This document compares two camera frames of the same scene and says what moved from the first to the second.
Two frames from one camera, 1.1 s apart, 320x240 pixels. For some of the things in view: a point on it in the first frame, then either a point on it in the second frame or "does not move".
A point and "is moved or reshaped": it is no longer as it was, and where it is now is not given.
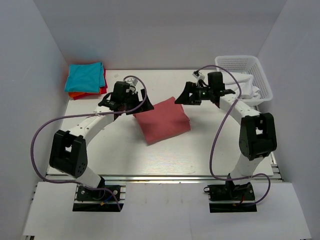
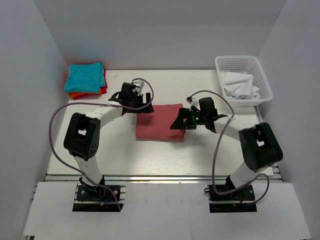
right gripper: [185, 98] -> [179, 123]
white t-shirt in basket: [248, 89] does not move
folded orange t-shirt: [72, 94] does not move
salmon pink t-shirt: [168, 119] is moved or reshaped
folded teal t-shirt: [87, 77] does not move
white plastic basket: [251, 64] does not move
